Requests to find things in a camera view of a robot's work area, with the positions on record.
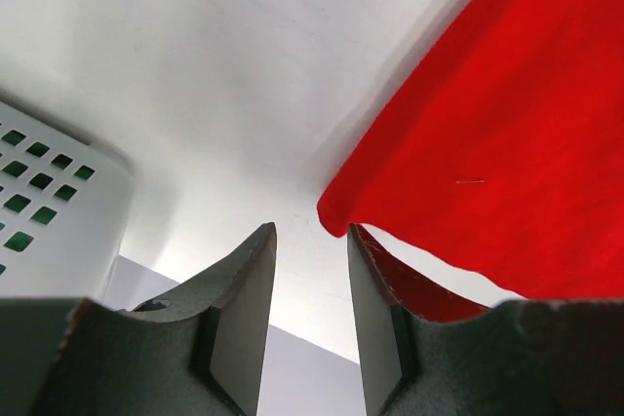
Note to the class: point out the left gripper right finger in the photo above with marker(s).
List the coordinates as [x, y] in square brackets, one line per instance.
[425, 350]

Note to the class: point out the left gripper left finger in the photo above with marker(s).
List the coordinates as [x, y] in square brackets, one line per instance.
[196, 349]

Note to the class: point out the red t shirt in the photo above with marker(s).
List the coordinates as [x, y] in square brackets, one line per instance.
[502, 153]

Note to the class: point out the white plastic basket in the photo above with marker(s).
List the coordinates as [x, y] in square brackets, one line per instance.
[99, 222]

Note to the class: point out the green t shirt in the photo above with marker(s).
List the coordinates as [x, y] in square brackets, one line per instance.
[39, 188]

